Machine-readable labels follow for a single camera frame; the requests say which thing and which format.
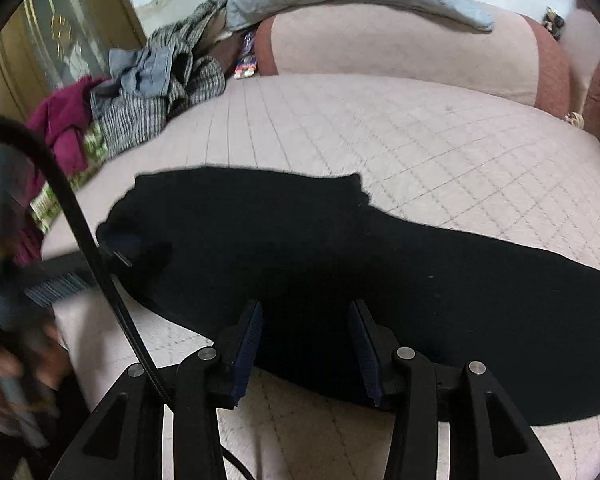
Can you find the small dark patterned object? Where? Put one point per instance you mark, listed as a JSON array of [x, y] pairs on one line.
[[554, 22]]

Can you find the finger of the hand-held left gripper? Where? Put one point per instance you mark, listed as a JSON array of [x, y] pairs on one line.
[[122, 252], [57, 289]]

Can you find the large pink cushion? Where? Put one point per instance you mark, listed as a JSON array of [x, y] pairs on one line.
[[405, 45]]

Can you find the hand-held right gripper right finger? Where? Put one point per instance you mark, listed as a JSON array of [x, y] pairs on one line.
[[365, 355]]

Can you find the black pants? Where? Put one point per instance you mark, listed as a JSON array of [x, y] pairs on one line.
[[290, 240]]

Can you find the blue-grey garment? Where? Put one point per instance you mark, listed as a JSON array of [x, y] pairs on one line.
[[147, 67]]

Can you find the magenta garment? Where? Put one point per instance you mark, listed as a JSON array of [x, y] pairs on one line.
[[65, 115]]

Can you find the colourful printed packet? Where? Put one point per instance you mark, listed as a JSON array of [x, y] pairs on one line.
[[246, 60]]

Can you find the small beige object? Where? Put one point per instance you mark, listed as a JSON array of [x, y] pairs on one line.
[[574, 120]]

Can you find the pink quilted bed cover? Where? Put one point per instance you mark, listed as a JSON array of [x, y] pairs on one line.
[[380, 130]]

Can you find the grey striped garment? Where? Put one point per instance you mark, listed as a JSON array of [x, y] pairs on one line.
[[130, 120]]

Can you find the green patterned cloth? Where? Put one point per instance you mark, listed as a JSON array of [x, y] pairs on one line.
[[92, 147]]

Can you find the wooden wardrobe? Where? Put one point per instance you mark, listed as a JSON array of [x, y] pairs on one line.
[[25, 55]]

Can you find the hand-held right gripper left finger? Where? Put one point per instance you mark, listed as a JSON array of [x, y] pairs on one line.
[[247, 352]]

